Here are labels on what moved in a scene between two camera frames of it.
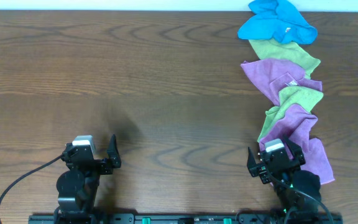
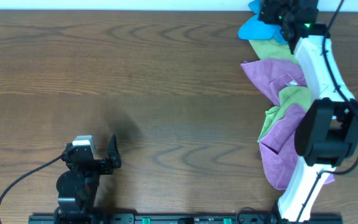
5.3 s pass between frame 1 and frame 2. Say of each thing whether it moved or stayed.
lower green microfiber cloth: stayed
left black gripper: stayed
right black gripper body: moved
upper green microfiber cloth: stayed
